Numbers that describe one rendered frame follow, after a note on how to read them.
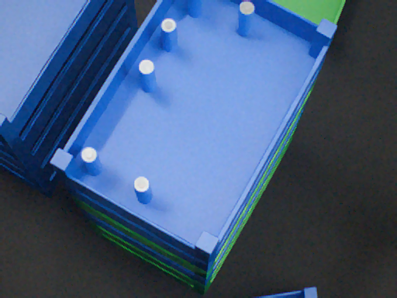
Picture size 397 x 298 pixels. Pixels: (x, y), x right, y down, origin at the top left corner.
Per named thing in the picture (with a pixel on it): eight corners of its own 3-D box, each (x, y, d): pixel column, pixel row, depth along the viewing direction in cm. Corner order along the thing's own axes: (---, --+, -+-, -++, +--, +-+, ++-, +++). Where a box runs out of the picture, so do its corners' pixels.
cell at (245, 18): (257, 5, 98) (253, 27, 105) (243, -2, 99) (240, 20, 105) (250, 17, 98) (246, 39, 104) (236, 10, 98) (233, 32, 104)
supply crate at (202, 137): (186, -23, 107) (185, -53, 99) (329, 50, 104) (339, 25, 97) (59, 178, 100) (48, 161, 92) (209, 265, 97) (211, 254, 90)
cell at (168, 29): (167, 36, 104) (165, 15, 98) (180, 43, 104) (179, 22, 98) (159, 48, 104) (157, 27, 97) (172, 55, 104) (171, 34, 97)
